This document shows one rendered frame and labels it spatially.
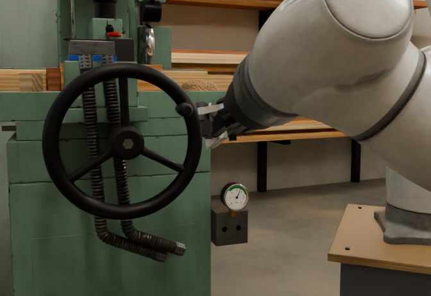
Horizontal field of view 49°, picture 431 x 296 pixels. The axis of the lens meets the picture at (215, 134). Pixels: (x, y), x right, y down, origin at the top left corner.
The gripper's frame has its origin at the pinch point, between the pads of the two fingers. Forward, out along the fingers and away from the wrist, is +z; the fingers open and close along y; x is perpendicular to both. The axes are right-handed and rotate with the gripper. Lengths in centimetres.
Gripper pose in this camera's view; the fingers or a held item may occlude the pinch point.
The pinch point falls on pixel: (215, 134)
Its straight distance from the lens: 73.3
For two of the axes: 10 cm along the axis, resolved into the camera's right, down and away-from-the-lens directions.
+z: -2.9, 2.5, 9.2
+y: -9.5, 0.4, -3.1
